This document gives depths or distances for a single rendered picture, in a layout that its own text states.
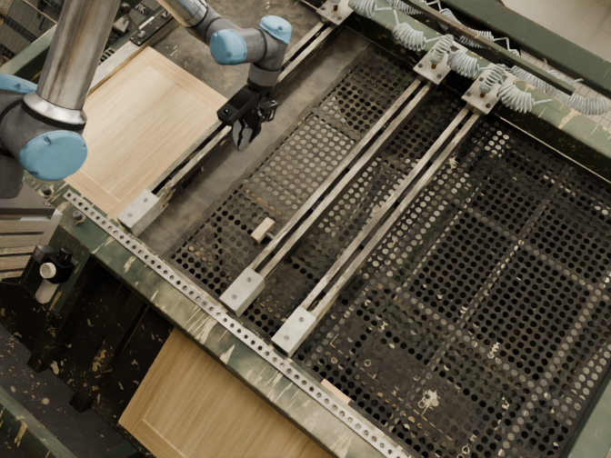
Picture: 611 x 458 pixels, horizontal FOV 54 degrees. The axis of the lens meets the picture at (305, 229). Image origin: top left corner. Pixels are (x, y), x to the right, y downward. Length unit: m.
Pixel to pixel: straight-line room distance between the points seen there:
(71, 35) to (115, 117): 0.99
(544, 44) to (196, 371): 1.78
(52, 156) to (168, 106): 0.97
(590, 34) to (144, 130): 5.36
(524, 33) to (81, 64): 1.86
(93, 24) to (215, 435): 1.35
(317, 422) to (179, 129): 1.04
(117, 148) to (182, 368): 0.75
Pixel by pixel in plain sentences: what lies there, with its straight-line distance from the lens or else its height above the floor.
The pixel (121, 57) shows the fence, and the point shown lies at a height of 1.28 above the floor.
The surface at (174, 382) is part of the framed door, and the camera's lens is 2.08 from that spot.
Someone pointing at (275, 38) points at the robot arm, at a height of 1.60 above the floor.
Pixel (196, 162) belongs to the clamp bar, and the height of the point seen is 1.16.
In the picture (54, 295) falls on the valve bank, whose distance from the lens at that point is 1.97.
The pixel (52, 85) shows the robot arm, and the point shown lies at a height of 1.32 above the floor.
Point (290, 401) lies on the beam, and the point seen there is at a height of 0.84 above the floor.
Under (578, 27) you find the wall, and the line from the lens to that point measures 6.80.
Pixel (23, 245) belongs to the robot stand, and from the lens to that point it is 1.52.
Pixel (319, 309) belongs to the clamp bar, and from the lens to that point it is 1.68.
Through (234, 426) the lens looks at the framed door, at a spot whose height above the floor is 0.53.
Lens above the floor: 1.58
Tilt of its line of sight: 13 degrees down
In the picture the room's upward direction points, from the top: 32 degrees clockwise
